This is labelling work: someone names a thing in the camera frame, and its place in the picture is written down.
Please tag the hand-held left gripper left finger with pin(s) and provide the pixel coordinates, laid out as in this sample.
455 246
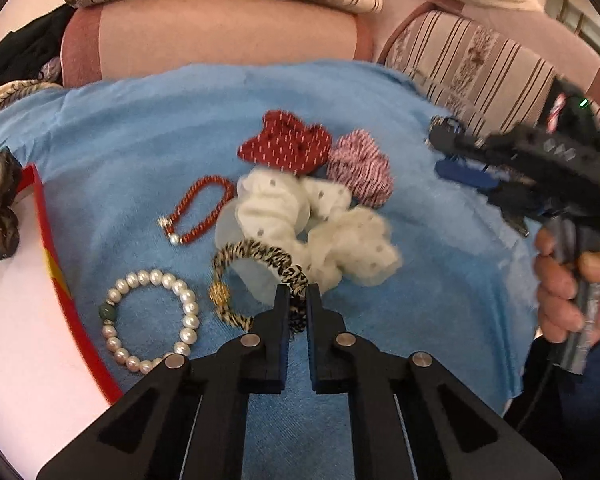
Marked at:
283 312

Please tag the black cloth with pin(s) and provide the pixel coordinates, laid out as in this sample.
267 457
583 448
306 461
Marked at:
25 50

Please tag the pink bolster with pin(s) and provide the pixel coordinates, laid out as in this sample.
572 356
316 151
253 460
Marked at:
220 35

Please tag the blue cloth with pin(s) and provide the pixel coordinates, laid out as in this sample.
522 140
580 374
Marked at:
130 125

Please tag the striped floral cushion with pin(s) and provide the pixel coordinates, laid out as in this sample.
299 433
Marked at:
480 60

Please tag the red white striped scrunchie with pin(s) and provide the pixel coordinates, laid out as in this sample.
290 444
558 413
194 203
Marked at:
361 170

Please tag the red white-dotted scrunchie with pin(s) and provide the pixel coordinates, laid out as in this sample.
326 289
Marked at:
285 142

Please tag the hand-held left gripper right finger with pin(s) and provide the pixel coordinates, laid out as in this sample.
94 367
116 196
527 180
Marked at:
314 312

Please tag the white dotted scrunchie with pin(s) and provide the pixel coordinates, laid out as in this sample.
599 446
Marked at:
270 205
352 247

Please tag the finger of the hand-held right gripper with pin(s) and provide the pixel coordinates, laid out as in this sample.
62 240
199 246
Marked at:
455 141
462 172

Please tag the beige patterned scarf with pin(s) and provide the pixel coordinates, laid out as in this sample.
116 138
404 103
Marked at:
10 95

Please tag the person's right hand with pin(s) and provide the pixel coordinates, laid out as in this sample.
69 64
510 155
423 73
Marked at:
555 292

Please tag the red box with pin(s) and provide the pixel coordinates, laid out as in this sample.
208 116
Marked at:
20 320

